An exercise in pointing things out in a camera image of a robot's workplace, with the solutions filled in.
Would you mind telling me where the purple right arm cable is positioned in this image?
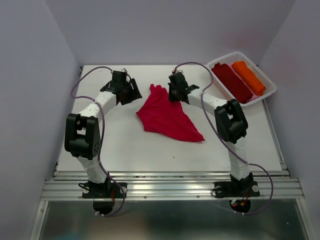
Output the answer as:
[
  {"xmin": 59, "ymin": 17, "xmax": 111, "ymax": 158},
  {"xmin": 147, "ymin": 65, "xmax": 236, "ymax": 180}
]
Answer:
[{"xmin": 173, "ymin": 61, "xmax": 273, "ymax": 216}]

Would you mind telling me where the orange rolled shirt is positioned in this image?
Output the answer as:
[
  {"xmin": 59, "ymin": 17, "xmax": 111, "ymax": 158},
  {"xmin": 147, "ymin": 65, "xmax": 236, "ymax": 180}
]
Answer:
[{"xmin": 231, "ymin": 61, "xmax": 266, "ymax": 96}]

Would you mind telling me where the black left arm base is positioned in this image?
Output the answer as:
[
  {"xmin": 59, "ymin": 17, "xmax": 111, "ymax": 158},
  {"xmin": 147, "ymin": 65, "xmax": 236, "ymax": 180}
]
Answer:
[{"xmin": 78, "ymin": 179, "xmax": 123, "ymax": 199}]

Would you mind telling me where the crimson red t shirt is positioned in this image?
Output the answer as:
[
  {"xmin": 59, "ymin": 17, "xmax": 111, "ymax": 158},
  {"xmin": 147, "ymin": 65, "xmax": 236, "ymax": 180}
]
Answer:
[{"xmin": 136, "ymin": 84, "xmax": 205, "ymax": 143}]

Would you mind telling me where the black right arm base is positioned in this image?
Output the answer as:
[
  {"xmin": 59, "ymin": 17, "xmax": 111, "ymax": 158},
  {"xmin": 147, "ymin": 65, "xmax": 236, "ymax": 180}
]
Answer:
[{"xmin": 211, "ymin": 173, "xmax": 260, "ymax": 199}]

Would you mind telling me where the white plastic basket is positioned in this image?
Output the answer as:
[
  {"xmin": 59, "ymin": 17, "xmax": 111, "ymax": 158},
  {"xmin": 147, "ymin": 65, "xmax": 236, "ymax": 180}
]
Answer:
[{"xmin": 207, "ymin": 51, "xmax": 277, "ymax": 107}]

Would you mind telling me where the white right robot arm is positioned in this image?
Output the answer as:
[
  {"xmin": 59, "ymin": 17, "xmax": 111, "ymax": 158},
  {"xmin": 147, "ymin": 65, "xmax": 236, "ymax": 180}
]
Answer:
[{"xmin": 168, "ymin": 72, "xmax": 252, "ymax": 195}]

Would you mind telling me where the dark red rolled shirt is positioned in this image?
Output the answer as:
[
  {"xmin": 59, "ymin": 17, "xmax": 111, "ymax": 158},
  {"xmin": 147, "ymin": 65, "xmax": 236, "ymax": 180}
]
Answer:
[{"xmin": 211, "ymin": 62, "xmax": 253, "ymax": 104}]

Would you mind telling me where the aluminium rail frame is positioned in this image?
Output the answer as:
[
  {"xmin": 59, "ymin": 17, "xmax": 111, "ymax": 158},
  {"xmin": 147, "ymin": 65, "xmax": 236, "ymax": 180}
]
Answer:
[{"xmin": 40, "ymin": 169, "xmax": 305, "ymax": 201}]

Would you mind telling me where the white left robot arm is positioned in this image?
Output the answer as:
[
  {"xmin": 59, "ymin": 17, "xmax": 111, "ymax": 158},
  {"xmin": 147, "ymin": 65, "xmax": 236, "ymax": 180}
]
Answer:
[{"xmin": 64, "ymin": 68, "xmax": 142, "ymax": 197}]

